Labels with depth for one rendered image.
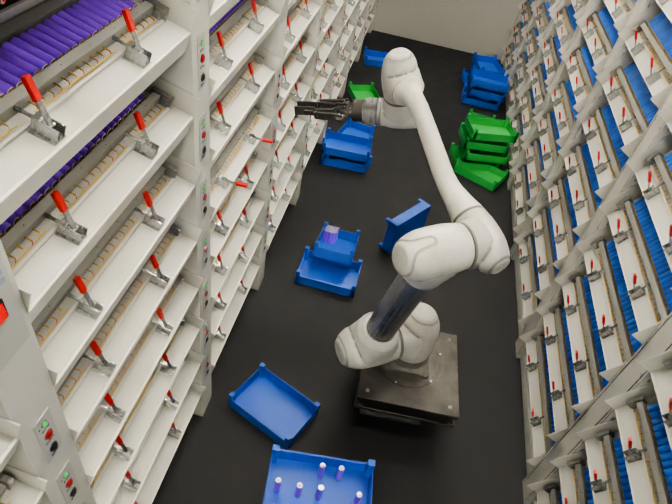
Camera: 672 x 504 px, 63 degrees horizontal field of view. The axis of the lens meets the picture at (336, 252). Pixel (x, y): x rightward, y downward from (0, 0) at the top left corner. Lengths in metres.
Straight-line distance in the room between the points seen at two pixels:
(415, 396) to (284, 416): 0.54
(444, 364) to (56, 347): 1.52
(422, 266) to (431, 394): 0.82
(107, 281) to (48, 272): 0.24
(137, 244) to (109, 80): 0.38
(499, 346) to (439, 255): 1.40
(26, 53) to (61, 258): 0.31
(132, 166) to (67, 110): 0.24
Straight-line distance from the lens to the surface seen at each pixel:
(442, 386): 2.16
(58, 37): 1.04
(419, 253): 1.39
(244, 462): 2.18
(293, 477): 1.72
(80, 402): 1.24
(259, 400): 2.30
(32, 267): 0.95
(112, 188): 1.08
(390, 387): 2.09
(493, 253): 1.49
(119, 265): 1.20
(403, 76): 1.70
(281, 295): 2.65
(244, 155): 1.85
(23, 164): 0.83
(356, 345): 1.88
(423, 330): 1.96
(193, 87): 1.27
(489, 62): 5.14
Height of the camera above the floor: 1.97
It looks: 43 degrees down
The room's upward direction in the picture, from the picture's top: 12 degrees clockwise
